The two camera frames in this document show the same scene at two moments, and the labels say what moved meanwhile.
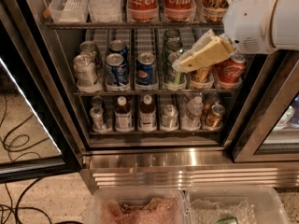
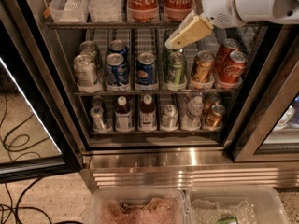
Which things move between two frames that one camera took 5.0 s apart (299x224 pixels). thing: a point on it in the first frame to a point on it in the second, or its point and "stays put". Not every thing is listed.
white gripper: x=249 y=19 to x=219 y=4
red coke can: x=179 y=3 stays put
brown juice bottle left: x=123 y=122 stays put
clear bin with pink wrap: x=139 y=205 stays put
